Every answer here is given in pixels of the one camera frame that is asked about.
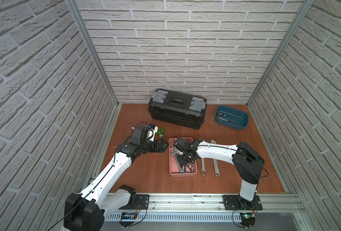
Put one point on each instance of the large combination wrench 19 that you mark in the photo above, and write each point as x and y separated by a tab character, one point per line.
175	154

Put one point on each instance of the left controller board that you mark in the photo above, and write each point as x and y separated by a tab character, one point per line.
128	219

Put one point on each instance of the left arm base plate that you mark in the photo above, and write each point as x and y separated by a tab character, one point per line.
141	200

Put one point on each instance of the teal plastic bin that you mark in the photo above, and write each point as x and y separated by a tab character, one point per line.
240	118

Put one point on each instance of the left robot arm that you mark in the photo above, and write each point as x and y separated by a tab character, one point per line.
87	210

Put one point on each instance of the aluminium front rail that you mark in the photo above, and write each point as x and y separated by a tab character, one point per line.
213	203

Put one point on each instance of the black plastic toolbox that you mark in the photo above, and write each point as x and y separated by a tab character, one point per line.
178	108

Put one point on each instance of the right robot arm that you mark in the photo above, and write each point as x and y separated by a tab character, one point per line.
248	162

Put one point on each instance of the pink plastic storage box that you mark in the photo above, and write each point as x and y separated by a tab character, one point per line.
173	167

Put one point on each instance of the adjustable wrench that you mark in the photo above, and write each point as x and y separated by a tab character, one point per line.
215	162

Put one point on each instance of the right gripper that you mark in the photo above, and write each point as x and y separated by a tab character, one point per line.
181	163

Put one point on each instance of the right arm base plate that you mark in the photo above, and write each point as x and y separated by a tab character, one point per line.
236	202

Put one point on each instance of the right controller board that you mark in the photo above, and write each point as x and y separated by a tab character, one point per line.
247	220

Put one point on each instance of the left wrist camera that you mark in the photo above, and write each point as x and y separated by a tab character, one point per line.
152	129

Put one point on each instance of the controller board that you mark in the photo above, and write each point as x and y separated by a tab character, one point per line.
247	220
128	219

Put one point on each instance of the green hose nozzle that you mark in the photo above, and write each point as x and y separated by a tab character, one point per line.
160	133

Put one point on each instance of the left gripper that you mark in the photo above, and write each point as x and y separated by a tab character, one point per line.
157	146

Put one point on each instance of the large combination wrench 22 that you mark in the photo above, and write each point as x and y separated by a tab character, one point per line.
203	170

